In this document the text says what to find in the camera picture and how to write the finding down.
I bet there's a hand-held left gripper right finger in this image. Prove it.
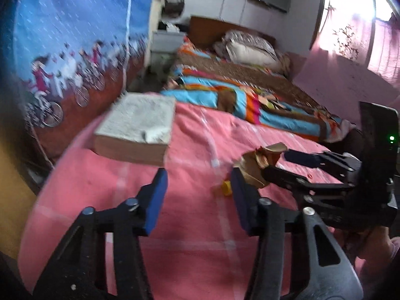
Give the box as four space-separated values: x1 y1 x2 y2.
230 166 363 300

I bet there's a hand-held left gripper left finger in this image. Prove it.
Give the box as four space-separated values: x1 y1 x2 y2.
33 168 169 300

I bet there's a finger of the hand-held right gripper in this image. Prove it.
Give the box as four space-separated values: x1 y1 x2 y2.
261 163 354 195
283 150 363 180

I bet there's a small yellow item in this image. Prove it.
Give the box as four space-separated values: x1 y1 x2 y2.
219 179 234 196

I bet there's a brown paper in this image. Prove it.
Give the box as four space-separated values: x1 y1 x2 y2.
233 142 290 190

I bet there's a person's right hand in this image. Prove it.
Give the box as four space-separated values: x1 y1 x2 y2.
345 225 393 265

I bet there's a pink bedspread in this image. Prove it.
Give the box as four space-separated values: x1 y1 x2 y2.
19 92 369 300

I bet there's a grey foam block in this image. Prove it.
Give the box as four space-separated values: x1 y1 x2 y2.
93 93 177 167

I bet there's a pink curtain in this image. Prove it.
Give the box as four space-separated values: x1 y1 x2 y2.
295 12 400 126

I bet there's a colourful patchwork blanket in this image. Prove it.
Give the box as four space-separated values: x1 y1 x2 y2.
161 36 357 144

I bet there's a patterned pillow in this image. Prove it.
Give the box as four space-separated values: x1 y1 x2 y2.
214 29 291 70

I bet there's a grey nightstand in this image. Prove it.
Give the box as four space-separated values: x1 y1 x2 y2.
151 29 185 70

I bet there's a wooden headboard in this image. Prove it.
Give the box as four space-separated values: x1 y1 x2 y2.
189 15 277 51

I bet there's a dark hanging bag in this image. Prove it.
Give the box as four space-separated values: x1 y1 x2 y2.
163 0 186 17

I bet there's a blue printed cloth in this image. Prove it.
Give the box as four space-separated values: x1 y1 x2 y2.
0 0 161 161

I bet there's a white hanging cord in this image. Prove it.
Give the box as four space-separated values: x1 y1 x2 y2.
123 0 136 95

